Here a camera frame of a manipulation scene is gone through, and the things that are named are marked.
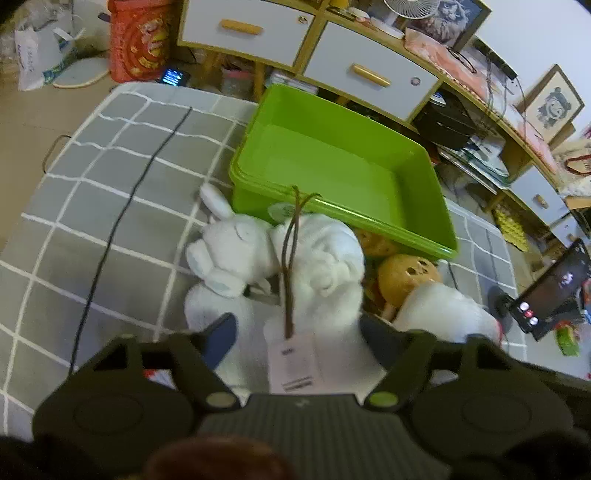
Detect clear plastic storage box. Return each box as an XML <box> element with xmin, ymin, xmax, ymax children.
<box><xmin>221</xmin><ymin>66</ymin><xmax>256</xmax><ymax>101</ymax></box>

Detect green plastic bin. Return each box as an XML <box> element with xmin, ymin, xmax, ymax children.
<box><xmin>228</xmin><ymin>83</ymin><xmax>460</xmax><ymax>261</ymax></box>

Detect small white drawer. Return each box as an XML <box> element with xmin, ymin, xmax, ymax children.
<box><xmin>549</xmin><ymin>213</ymin><xmax>591</xmax><ymax>250</ymax></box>
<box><xmin>510</xmin><ymin>165</ymin><xmax>572</xmax><ymax>226</ymax></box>

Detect framed cartoon drawing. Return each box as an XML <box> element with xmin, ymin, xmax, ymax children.
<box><xmin>516</xmin><ymin>64</ymin><xmax>585</xmax><ymax>145</ymax></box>

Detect cream white plush toy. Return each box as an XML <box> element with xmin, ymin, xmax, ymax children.
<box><xmin>392</xmin><ymin>282</ymin><xmax>504</xmax><ymax>344</ymax></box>

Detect cat picture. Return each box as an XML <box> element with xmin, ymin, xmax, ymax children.
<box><xmin>418</xmin><ymin>0</ymin><xmax>491</xmax><ymax>51</ymax></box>

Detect paper gift bag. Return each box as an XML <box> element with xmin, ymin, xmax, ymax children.
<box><xmin>556</xmin><ymin>124</ymin><xmax>591</xmax><ymax>197</ymax></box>

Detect white drawer wooden handle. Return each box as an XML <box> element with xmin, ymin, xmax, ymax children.
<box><xmin>181</xmin><ymin>4</ymin><xmax>315</xmax><ymax>69</ymax></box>
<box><xmin>302</xmin><ymin>21</ymin><xmax>440</xmax><ymax>123</ymax></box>

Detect white round board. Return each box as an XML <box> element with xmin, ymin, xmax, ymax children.
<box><xmin>52</xmin><ymin>56</ymin><xmax>112</xmax><ymax>89</ymax></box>

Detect pink cloth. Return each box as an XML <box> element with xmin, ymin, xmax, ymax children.
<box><xmin>405</xmin><ymin>27</ymin><xmax>548</xmax><ymax>155</ymax></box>

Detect white desk fan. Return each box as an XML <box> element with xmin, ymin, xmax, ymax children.
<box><xmin>382</xmin><ymin>0</ymin><xmax>441</xmax><ymax>22</ymax></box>

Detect burger plush toy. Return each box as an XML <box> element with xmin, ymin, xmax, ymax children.
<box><xmin>355</xmin><ymin>228</ymin><xmax>443</xmax><ymax>321</ymax></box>

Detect wooden cabinet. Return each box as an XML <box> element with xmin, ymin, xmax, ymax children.
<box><xmin>177</xmin><ymin>0</ymin><xmax>591</xmax><ymax>250</ymax></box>

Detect phone on stand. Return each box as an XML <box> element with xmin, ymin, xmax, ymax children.
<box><xmin>488</xmin><ymin>239</ymin><xmax>591</xmax><ymax>342</ymax></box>

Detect black cable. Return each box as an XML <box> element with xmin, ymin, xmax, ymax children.
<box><xmin>69</xmin><ymin>106</ymin><xmax>193</xmax><ymax>376</ymax></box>

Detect white plastic bag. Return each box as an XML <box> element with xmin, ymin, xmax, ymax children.
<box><xmin>14</xmin><ymin>25</ymin><xmax>87</xmax><ymax>92</ymax></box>

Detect white knit-sweater plush toy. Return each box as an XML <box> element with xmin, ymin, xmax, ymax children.
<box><xmin>217</xmin><ymin>187</ymin><xmax>386</xmax><ymax>395</ymax></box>

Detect red snack bucket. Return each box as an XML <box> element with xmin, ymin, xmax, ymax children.
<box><xmin>107</xmin><ymin>0</ymin><xmax>177</xmax><ymax>85</ymax></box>

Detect black power strip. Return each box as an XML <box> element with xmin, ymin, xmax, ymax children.
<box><xmin>475</xmin><ymin>38</ymin><xmax>519</xmax><ymax>80</ymax></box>

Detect white rabbit plush toy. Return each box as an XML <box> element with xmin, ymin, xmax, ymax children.
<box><xmin>184</xmin><ymin>184</ymin><xmax>280</xmax><ymax>370</ymax></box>

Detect small screen device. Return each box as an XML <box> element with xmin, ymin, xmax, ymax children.
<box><xmin>158</xmin><ymin>68</ymin><xmax>191</xmax><ymax>87</ymax></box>

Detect black printer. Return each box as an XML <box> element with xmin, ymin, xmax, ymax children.
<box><xmin>412</xmin><ymin>93</ymin><xmax>482</xmax><ymax>149</ymax></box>

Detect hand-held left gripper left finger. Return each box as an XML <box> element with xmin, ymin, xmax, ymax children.
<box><xmin>69</xmin><ymin>313</ymin><xmax>241</xmax><ymax>412</ymax></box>

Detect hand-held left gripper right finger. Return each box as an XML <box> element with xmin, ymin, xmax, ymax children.
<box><xmin>359</xmin><ymin>315</ymin><xmax>514</xmax><ymax>411</ymax></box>

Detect yellow egg carton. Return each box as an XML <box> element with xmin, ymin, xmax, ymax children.
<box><xmin>493</xmin><ymin>207</ymin><xmax>528</xmax><ymax>252</ymax></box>

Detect stack of papers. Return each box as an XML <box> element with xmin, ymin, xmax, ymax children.
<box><xmin>436</xmin><ymin>134</ymin><xmax>511</xmax><ymax>192</ymax></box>

